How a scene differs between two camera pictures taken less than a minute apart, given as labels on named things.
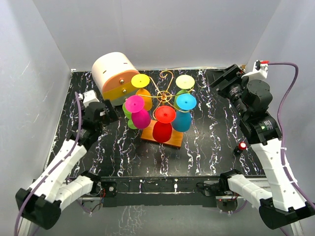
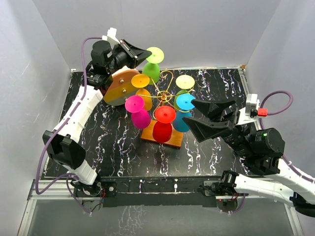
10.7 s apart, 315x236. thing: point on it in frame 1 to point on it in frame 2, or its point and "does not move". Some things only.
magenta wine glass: x=141 y=117 does not move
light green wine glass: x=129 y=115 to x=151 y=68
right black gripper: x=232 y=76 to x=201 y=129
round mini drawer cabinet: x=112 y=73 does not move
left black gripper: x=110 y=116 to x=135 y=55
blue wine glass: x=185 y=103 does not move
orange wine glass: x=141 y=80 does not move
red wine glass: x=162 y=130 does not move
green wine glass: x=183 y=82 does not move
